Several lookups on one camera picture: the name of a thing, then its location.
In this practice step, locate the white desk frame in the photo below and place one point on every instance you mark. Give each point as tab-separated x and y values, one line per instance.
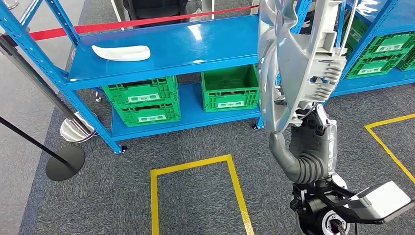
208	8

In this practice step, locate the yellow floor tape square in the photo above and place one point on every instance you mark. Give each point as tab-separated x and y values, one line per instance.
389	121
194	163

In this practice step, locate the blue metal shelf rack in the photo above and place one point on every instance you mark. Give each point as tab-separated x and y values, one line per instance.
373	85
178	42

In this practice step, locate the black stanchion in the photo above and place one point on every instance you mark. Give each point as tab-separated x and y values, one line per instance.
64	163

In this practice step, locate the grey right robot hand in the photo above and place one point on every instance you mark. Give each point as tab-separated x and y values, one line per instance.
311	139

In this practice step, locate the chrome stanchion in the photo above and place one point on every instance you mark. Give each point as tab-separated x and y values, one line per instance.
77	129

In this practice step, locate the white plastic car part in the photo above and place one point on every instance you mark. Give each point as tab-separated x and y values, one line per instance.
123	53

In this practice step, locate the black office chair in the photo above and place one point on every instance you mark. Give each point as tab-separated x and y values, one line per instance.
155	8

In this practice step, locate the silver plastic wheel hubcap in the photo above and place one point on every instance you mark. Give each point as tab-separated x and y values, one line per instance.
291	58

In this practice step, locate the red barrier belt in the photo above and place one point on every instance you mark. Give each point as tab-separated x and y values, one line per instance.
97	27

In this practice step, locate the white plastic bag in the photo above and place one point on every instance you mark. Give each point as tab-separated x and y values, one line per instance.
197	16

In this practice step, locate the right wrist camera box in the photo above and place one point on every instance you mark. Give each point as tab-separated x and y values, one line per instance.
379	201

